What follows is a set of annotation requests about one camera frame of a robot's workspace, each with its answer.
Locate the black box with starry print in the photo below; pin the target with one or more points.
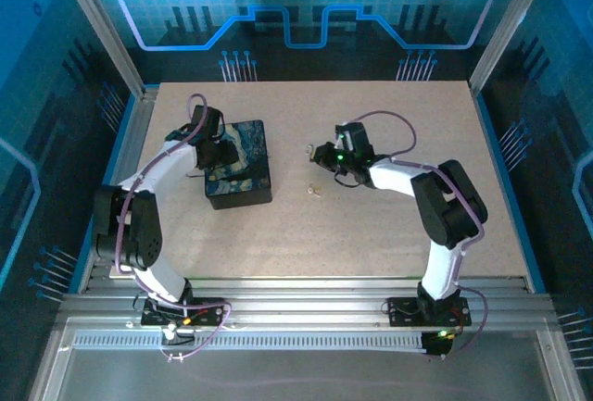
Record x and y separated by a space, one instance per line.
245 179

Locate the small padlock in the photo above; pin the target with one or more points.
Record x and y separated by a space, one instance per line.
310 191

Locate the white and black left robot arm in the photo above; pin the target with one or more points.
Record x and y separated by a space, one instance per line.
171 160

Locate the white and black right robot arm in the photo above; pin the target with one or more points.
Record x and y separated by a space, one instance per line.
394 176

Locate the black controller box green light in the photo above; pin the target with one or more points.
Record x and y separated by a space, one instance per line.
437 343

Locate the aluminium side frame rail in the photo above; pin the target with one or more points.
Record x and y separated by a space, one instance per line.
120 155

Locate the aluminium front frame rail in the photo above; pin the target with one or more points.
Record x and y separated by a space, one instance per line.
301 301

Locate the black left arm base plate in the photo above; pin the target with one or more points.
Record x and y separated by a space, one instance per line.
208 310

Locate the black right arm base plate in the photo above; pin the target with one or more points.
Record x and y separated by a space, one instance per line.
403 310

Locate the aluminium frame post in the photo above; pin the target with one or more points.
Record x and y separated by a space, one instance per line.
99 26
512 21

